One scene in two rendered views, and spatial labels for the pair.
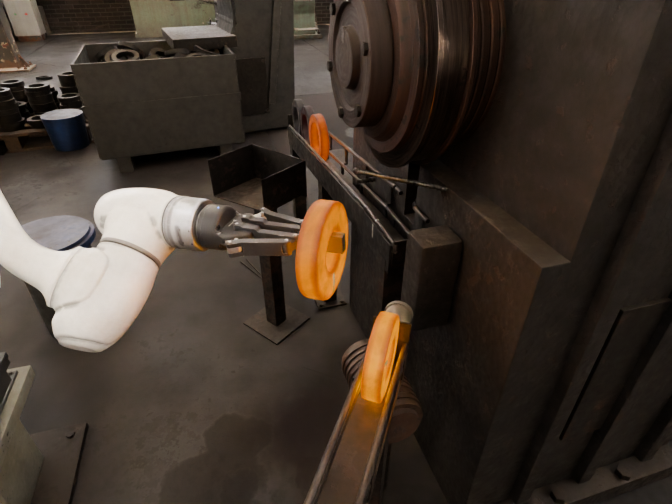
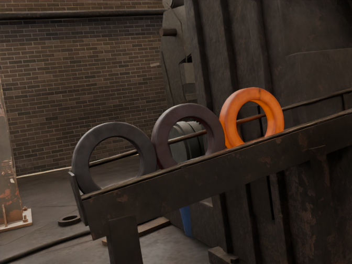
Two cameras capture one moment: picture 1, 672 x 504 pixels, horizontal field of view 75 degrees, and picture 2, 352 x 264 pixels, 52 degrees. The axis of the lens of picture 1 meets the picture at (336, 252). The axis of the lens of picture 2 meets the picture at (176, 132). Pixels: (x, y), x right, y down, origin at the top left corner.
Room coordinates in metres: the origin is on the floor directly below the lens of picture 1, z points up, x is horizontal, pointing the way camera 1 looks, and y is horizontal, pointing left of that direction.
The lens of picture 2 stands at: (2.00, 0.98, 0.75)
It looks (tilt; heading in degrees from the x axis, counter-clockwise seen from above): 3 degrees down; 264
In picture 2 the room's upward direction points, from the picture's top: 8 degrees counter-clockwise
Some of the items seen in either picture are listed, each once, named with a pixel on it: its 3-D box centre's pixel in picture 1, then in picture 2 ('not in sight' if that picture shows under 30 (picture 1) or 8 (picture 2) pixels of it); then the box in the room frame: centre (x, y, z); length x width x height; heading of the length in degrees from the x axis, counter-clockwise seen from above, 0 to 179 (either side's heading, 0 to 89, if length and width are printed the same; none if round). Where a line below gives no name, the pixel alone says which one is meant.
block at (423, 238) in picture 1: (430, 279); not in sight; (0.80, -0.21, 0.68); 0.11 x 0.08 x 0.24; 107
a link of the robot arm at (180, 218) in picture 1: (194, 224); not in sight; (0.64, 0.24, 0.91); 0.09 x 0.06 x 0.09; 162
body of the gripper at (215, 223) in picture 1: (233, 229); not in sight; (0.62, 0.17, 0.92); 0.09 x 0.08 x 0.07; 72
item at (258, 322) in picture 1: (265, 248); not in sight; (1.41, 0.27, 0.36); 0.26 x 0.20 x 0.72; 52
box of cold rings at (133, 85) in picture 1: (165, 97); not in sight; (3.46, 1.31, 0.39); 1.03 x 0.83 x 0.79; 111
